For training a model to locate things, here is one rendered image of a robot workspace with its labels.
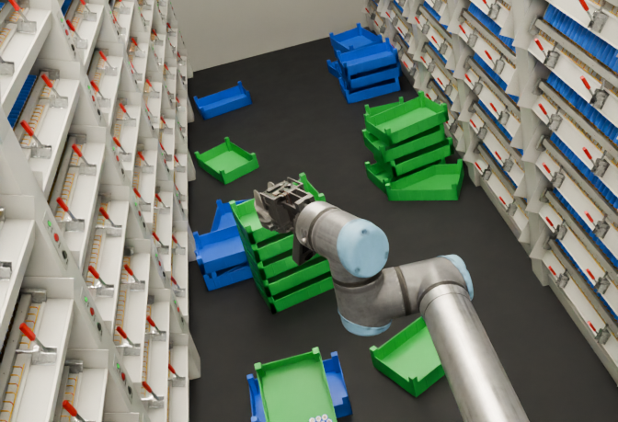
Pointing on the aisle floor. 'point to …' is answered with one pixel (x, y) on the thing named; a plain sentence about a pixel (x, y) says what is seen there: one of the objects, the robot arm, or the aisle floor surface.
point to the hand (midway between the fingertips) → (261, 204)
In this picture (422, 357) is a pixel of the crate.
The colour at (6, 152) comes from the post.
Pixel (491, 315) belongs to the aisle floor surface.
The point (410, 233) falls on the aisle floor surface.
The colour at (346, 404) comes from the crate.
